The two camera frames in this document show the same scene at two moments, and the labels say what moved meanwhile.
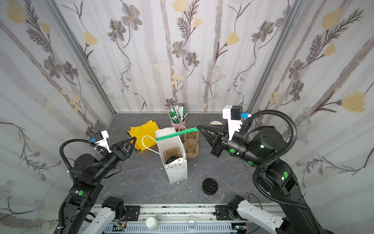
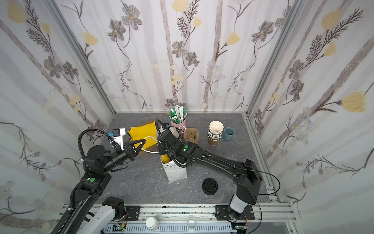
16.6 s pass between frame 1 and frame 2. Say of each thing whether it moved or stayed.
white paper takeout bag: stayed
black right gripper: moved
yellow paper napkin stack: stayed
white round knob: stayed
